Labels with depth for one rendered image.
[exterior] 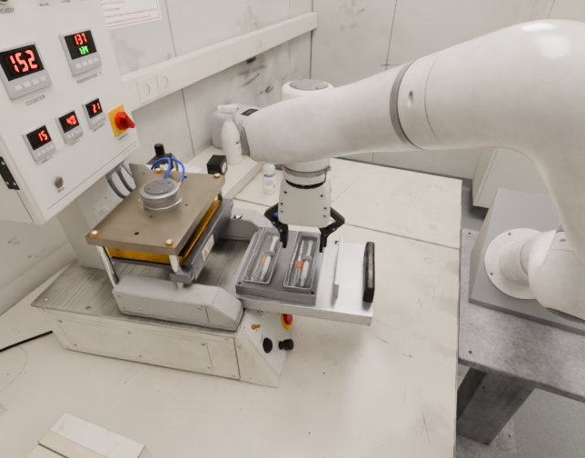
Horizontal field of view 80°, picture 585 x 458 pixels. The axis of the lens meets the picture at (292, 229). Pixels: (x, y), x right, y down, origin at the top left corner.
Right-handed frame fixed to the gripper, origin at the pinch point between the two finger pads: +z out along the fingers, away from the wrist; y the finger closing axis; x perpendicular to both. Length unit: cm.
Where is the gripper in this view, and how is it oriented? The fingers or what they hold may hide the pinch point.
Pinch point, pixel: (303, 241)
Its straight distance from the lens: 73.9
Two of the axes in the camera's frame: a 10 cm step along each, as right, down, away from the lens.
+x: -1.7, 6.0, -7.8
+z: 0.0, 7.9, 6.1
